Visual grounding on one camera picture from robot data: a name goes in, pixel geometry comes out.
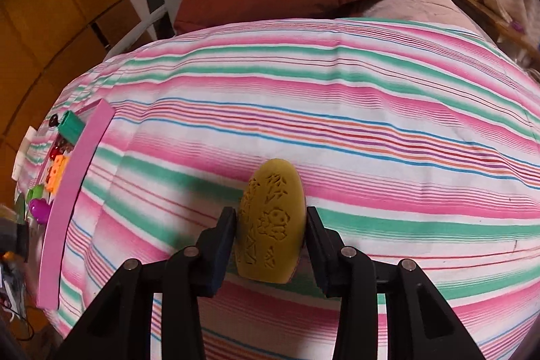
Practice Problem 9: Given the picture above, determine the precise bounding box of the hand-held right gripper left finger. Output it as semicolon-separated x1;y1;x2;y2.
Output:
55;207;237;360

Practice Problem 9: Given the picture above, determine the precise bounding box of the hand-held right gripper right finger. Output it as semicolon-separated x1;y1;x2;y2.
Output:
306;207;487;360

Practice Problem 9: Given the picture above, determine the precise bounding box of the purple toy cup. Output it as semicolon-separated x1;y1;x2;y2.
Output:
29;197;52;226

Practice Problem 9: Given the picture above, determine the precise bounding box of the green and white plastic case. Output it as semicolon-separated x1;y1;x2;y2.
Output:
27;184;48;203

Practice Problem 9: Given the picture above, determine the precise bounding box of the yellow oval embossed block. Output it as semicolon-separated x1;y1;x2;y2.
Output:
234;158;308;285

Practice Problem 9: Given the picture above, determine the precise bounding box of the pink and white tray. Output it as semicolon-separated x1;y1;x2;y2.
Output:
36;99;116;310

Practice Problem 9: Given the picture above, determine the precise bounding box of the orange cheese toy block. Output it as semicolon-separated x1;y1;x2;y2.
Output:
46;155;71;193

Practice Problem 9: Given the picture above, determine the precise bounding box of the white paper tag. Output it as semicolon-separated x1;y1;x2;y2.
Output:
12;126;41;180

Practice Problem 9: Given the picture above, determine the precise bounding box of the striped pink green blanket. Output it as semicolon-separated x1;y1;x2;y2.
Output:
25;18;540;360

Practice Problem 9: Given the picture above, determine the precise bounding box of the wooden wardrobe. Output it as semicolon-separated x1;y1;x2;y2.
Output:
0;0;146;159

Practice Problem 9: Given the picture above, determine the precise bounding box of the beige bed sheet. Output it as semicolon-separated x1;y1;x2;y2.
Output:
333;0;487;45

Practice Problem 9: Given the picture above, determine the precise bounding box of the white bed frame tube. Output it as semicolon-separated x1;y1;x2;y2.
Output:
103;8;169;62

